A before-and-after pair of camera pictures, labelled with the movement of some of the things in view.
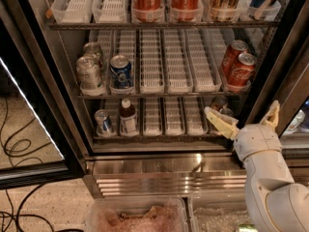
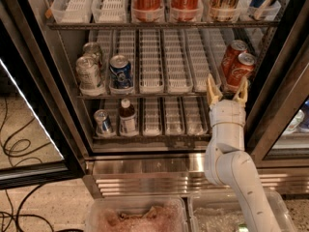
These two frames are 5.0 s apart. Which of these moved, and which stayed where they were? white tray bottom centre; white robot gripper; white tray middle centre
Moved: white robot gripper
Stayed: white tray bottom centre; white tray middle centre
